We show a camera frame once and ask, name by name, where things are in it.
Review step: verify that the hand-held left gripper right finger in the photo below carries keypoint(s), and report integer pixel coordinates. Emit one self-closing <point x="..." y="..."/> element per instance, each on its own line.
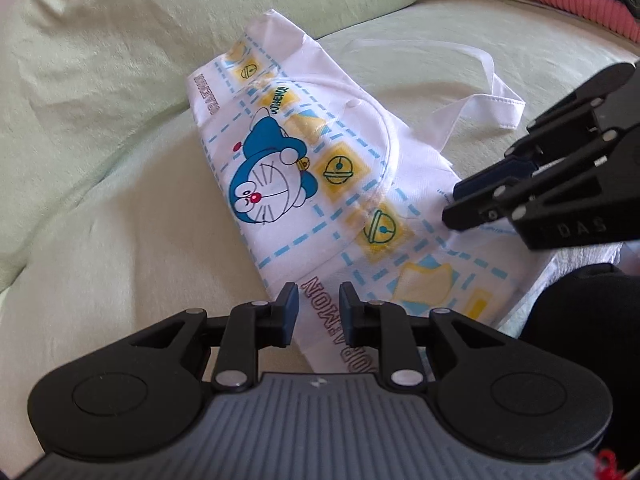
<point x="349" y="315"/>

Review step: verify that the red thread tassel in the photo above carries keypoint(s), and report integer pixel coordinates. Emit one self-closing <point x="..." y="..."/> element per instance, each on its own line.
<point x="606" y="465"/>

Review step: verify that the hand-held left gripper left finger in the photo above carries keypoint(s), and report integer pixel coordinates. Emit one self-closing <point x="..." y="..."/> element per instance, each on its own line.
<point x="286" y="315"/>

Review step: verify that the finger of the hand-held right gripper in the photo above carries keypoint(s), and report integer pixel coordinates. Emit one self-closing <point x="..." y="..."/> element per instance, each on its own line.
<point x="550" y="210"/>
<point x="480" y="185"/>

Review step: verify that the white cartoon print shopping bag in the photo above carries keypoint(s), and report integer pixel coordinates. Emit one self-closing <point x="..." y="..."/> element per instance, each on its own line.
<point x="310" y="170"/>

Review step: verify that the light green sofa cover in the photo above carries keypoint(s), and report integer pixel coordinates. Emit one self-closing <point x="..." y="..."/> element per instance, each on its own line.
<point x="100" y="135"/>

